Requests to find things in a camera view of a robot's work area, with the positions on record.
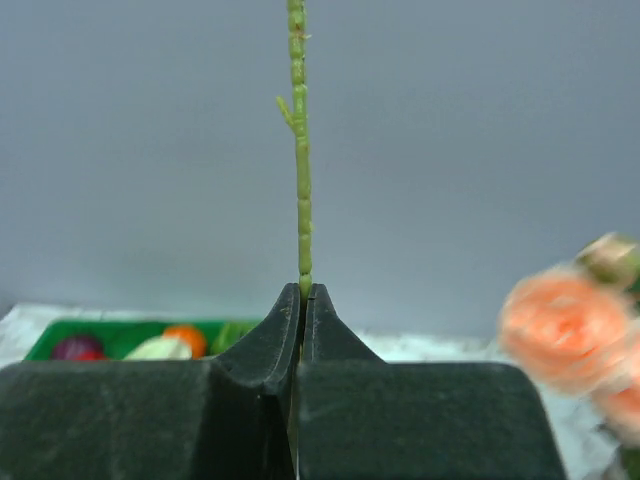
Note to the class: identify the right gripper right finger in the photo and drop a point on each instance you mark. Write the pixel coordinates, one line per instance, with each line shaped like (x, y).
(360, 417)

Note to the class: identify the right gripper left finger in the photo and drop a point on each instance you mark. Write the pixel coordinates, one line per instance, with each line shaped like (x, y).
(224, 418)

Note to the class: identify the pink rose stem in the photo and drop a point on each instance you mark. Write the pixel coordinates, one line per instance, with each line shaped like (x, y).
(575, 327)

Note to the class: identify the pink artificial flowers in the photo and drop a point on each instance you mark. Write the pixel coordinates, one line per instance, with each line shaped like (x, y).
(297, 120)

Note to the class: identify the green bell pepper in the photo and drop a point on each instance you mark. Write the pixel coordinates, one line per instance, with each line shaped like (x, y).
(230, 334)

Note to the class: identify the small orange at basket back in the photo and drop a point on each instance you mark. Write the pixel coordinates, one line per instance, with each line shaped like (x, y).
(190, 335)

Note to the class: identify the green cabbage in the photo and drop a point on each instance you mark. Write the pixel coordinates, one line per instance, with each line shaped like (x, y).
(160, 348)

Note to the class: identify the green plastic basket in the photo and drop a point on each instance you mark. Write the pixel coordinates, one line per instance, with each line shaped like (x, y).
(119, 337)

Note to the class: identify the red bell pepper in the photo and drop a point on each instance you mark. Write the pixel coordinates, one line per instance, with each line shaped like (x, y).
(91, 356)

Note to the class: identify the purple onion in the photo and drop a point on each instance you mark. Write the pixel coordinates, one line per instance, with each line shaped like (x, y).
(72, 346)

